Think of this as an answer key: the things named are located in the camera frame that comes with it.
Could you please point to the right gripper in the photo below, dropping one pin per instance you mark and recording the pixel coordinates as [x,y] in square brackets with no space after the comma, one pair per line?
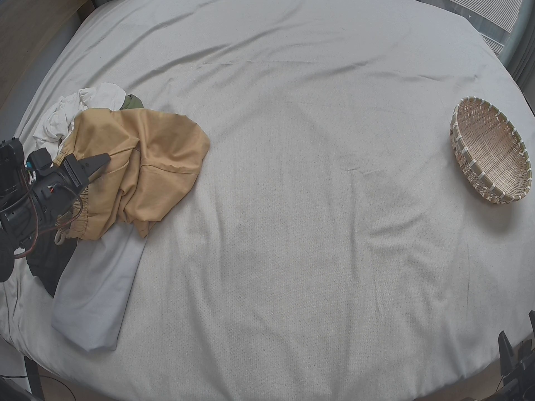
[520,380]

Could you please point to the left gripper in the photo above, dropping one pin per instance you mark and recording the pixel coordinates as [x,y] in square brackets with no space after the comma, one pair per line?
[54,196]

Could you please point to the tan shorts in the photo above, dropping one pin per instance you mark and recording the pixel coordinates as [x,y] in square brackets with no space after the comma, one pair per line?
[159,153]

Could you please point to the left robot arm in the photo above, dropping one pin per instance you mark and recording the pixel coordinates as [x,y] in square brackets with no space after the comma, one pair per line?
[16,219]

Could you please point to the white garment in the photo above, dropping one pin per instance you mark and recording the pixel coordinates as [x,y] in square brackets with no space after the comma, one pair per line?
[58,119]

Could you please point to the pale blue garment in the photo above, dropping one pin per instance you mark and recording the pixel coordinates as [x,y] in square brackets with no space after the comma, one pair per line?
[96,290]

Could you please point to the green garment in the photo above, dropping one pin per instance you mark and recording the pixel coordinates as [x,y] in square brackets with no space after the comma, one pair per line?
[133,102]

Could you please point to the round woven basket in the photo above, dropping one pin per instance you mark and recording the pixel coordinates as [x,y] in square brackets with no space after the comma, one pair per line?
[489,148]

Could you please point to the bed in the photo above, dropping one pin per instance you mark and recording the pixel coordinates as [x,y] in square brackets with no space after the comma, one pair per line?
[292,182]

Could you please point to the black T-shirt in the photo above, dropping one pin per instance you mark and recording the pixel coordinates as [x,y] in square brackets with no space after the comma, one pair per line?
[50,265]

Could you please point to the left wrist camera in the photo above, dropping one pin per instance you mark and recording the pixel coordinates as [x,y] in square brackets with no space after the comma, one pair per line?
[39,160]

